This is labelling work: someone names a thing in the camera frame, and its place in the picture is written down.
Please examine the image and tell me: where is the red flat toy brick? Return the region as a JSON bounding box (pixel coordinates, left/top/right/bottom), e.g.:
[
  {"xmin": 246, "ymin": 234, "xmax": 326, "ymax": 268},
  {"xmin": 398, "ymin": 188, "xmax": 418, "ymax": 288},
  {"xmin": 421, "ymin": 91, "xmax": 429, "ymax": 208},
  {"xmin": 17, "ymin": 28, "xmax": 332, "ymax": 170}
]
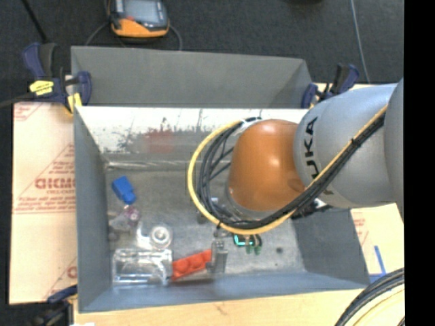
[{"xmin": 168, "ymin": 249, "xmax": 215, "ymax": 282}]

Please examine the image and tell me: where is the clear glass object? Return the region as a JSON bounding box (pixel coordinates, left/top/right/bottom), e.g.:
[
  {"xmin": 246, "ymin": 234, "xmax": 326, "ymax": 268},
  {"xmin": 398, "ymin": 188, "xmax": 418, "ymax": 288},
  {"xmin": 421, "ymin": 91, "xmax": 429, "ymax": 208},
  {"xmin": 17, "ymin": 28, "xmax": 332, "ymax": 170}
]
[{"xmin": 135, "ymin": 221, "xmax": 174, "ymax": 251}]

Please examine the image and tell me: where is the clear plastic box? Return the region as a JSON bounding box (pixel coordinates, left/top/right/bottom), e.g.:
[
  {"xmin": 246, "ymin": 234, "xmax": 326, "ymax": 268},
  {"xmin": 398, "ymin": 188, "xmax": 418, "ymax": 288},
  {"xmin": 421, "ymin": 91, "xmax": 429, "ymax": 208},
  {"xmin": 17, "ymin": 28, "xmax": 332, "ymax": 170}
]
[{"xmin": 111, "ymin": 248, "xmax": 173, "ymax": 287}]

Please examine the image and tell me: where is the purple and clear small object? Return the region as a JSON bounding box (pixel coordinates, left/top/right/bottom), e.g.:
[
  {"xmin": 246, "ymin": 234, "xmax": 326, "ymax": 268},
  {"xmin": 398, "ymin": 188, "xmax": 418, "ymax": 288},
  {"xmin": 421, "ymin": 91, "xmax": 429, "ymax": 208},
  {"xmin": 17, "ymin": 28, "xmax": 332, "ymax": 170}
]
[{"xmin": 107, "ymin": 204, "xmax": 142, "ymax": 234}]

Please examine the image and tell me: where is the blue plastic block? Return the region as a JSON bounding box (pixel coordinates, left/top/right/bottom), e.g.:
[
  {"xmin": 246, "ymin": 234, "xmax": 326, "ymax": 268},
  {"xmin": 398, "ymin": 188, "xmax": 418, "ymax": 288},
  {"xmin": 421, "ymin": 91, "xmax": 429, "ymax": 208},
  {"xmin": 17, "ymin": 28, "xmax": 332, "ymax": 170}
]
[{"xmin": 111, "ymin": 175, "xmax": 137, "ymax": 206}]

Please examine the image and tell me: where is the grey metal bin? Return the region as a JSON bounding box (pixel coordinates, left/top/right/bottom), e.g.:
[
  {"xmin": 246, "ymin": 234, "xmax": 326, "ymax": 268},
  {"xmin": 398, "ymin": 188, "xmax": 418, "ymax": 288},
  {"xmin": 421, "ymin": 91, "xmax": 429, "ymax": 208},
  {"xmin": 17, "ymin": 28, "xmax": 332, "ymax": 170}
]
[{"xmin": 70, "ymin": 45, "xmax": 371, "ymax": 314}]

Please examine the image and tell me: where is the brown cardboard board, red print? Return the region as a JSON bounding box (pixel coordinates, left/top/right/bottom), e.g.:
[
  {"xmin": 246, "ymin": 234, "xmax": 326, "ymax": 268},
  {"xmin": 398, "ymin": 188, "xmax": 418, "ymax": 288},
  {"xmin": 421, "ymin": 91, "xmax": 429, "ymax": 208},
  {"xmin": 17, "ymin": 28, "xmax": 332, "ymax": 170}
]
[{"xmin": 8, "ymin": 82, "xmax": 405, "ymax": 306}]

